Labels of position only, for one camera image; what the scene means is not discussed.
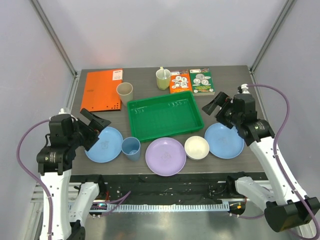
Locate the green plastic bin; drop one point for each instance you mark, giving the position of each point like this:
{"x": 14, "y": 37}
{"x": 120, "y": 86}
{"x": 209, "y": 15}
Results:
{"x": 164, "y": 116}

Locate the white slotted cable duct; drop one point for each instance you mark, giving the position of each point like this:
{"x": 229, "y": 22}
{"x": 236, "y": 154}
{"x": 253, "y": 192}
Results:
{"x": 145, "y": 208}

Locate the blue cup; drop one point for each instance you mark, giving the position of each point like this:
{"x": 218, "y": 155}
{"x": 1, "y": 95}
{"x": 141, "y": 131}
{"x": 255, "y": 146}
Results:
{"x": 131, "y": 147}

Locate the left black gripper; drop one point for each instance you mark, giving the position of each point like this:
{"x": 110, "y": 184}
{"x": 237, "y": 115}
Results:
{"x": 93, "y": 137}

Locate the orange folder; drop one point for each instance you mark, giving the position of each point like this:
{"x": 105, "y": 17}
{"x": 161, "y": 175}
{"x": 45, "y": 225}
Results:
{"x": 100, "y": 91}

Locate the beige cup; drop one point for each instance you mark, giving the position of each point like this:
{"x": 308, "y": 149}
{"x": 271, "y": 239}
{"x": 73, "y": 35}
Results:
{"x": 125, "y": 92}

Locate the white spoon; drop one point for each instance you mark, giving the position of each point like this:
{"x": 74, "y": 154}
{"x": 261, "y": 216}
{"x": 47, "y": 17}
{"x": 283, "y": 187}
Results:
{"x": 164, "y": 73}

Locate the green book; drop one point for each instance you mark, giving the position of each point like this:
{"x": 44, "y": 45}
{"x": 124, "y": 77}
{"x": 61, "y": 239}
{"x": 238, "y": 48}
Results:
{"x": 201, "y": 82}

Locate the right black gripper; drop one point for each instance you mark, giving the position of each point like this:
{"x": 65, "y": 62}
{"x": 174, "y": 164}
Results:
{"x": 222, "y": 111}

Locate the orange book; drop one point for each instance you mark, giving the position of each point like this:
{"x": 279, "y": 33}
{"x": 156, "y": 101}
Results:
{"x": 180, "y": 81}

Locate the green cup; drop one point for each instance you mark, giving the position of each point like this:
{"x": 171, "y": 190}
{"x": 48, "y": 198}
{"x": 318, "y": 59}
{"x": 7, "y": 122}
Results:
{"x": 162, "y": 84}

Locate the blue plate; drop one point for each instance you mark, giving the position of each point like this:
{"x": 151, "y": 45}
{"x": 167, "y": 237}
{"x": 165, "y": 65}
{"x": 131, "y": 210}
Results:
{"x": 107, "y": 148}
{"x": 223, "y": 142}

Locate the near white bowl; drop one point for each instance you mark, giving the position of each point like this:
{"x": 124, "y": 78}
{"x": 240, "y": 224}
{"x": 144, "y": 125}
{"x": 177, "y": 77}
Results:
{"x": 196, "y": 148}

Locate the purple plate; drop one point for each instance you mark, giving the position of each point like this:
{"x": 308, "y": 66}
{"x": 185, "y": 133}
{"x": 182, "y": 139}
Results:
{"x": 165, "y": 156}

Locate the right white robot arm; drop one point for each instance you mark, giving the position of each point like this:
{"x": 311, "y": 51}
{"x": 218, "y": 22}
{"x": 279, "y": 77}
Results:
{"x": 285, "y": 207}

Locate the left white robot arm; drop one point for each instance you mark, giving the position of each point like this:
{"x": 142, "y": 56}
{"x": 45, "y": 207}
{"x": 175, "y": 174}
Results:
{"x": 55, "y": 161}

